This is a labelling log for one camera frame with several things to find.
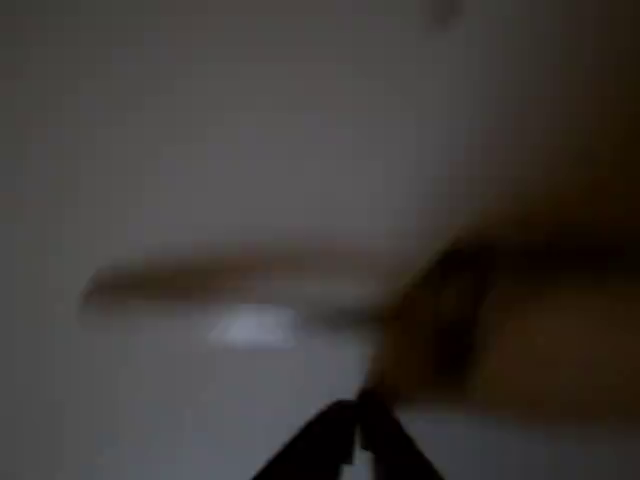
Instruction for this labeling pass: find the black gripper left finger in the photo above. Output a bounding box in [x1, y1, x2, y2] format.
[248, 398, 359, 480]

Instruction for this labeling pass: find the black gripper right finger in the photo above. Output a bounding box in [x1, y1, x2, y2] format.
[355, 385, 445, 480]

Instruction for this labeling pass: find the silver metal spoon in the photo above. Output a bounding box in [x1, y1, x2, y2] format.
[204, 299, 381, 351]

